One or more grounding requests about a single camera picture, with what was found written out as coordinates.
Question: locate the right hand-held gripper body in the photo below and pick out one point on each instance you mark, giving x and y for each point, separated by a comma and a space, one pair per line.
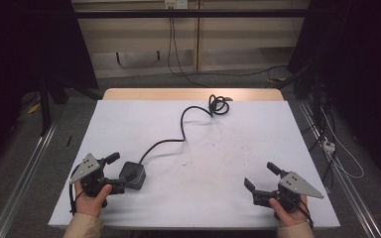
297, 185

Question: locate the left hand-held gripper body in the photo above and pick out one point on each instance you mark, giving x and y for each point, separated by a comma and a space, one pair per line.
86, 168

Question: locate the dark grey power adapter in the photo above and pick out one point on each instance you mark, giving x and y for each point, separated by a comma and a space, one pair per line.
133, 175

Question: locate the person's right hand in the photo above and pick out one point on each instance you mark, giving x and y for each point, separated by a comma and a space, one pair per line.
291, 218

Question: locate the person's left hand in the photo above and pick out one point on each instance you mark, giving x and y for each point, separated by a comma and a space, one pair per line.
89, 205

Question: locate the white table mat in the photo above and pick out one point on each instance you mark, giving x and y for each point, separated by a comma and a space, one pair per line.
211, 165

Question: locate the black metal stand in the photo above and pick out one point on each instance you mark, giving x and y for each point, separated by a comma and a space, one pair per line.
316, 95
44, 105

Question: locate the yellow floor tape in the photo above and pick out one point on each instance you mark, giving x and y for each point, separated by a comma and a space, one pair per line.
34, 108

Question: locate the wooden table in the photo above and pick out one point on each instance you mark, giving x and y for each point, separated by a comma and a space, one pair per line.
165, 94

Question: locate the black curtain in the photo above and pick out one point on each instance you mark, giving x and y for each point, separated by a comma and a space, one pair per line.
26, 46
357, 66

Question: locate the black horizontal bar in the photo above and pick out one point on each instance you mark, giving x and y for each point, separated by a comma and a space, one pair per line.
191, 13

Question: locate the aluminium floor rail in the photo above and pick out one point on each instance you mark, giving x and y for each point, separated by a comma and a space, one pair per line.
23, 178
350, 191

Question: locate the white wall socket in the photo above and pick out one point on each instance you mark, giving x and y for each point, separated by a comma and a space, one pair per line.
176, 3

